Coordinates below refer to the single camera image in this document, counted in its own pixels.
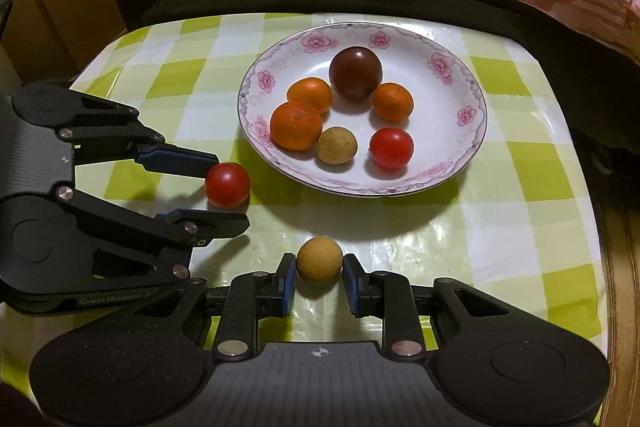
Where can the red tomato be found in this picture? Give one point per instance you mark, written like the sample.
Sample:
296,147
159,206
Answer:
227,184
391,149

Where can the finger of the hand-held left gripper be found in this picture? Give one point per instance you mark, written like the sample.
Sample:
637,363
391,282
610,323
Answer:
175,159
215,224

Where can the orange tangerine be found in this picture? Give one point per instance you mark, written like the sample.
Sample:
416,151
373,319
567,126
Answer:
393,102
310,93
296,126

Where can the white floral-rim plate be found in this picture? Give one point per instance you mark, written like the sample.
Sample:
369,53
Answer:
435,142

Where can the tan longan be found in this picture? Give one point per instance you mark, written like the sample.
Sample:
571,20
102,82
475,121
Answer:
320,259
336,146

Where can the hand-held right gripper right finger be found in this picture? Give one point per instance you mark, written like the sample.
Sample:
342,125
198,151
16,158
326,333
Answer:
351,287

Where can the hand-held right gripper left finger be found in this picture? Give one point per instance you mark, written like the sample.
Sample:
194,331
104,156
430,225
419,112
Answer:
286,287

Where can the green checked plastic tablecloth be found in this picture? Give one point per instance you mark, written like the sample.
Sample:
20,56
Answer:
500,232

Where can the dark purple plum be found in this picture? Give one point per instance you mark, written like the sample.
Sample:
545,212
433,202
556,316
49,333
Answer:
355,73

